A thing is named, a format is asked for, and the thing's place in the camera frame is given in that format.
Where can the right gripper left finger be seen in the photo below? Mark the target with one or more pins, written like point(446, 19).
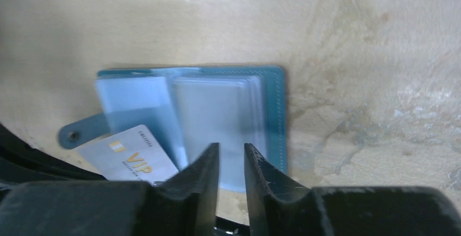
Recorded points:
point(185, 204)

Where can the blue card holder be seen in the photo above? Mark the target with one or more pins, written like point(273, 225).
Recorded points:
point(188, 108)

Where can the white VIP card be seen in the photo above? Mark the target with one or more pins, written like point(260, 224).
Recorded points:
point(131, 155)

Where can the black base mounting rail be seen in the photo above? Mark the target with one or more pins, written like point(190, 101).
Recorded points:
point(21, 163)

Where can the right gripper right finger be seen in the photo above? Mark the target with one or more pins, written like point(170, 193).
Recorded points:
point(278, 205)

